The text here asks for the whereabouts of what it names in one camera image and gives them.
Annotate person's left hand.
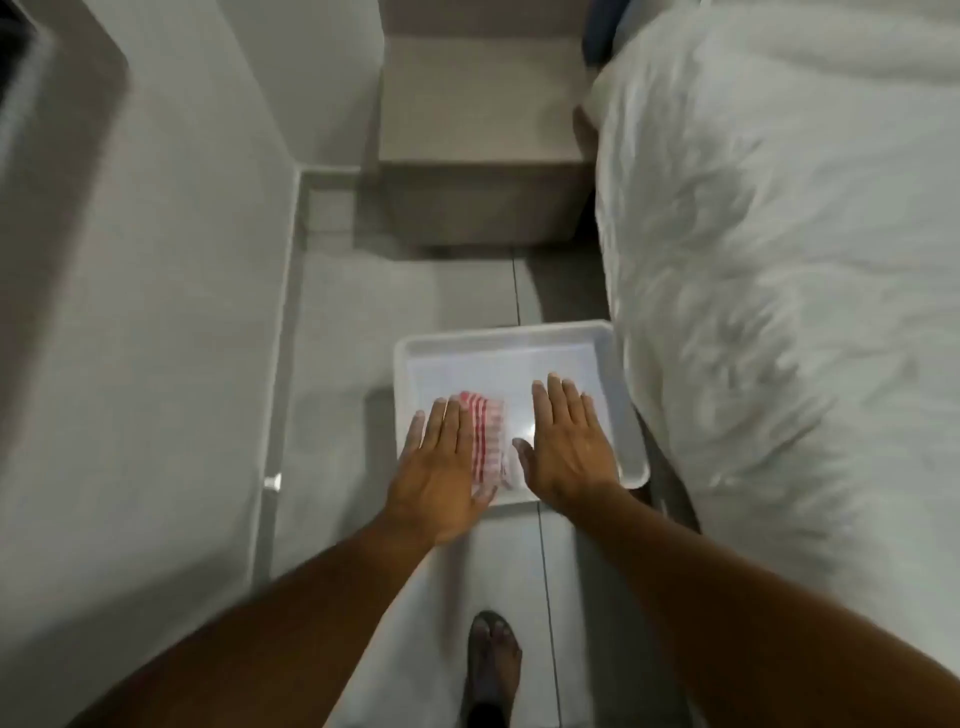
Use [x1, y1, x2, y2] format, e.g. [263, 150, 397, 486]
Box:
[382, 397, 500, 549]

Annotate person's foot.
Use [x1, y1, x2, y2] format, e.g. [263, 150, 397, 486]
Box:
[459, 610, 524, 728]

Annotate person's right hand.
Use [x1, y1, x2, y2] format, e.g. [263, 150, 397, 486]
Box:
[512, 372, 624, 516]

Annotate white duvet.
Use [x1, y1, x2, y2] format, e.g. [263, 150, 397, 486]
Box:
[583, 0, 960, 676]

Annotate blue pillow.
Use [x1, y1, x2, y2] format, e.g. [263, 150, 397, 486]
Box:
[581, 0, 637, 69]

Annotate grey bedside cabinet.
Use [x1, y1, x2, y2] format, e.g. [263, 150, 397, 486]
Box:
[375, 33, 601, 250]

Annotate white plastic tray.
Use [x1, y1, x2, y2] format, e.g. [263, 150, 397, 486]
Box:
[393, 320, 651, 511]

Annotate person's left forearm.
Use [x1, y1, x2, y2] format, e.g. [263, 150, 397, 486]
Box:
[71, 514, 444, 728]

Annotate person's right forearm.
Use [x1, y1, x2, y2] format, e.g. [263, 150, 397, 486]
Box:
[553, 483, 960, 728]

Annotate red striped white cloth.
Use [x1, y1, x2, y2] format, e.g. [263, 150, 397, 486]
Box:
[451, 390, 519, 501]

